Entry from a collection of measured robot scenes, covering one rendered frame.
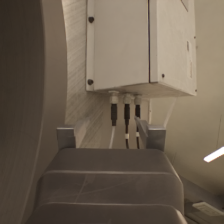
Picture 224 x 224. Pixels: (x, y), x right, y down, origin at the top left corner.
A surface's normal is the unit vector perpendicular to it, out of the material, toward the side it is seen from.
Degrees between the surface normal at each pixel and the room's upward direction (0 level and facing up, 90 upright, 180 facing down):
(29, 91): 136
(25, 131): 128
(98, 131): 90
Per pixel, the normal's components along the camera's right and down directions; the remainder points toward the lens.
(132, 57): -0.66, -0.01
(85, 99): 0.75, 0.00
